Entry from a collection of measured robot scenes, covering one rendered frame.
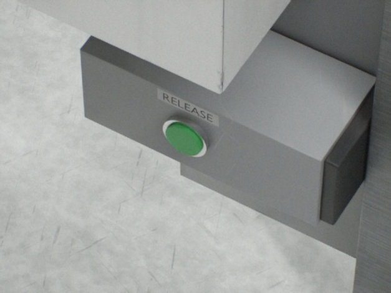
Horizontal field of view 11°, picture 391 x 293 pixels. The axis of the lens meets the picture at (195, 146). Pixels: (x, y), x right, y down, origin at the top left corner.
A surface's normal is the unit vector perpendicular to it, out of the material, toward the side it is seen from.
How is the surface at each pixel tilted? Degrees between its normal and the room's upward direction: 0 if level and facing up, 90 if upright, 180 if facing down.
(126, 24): 90
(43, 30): 0
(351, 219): 90
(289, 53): 0
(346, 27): 90
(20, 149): 0
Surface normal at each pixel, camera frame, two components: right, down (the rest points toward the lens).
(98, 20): -0.51, 0.69
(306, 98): 0.00, -0.60
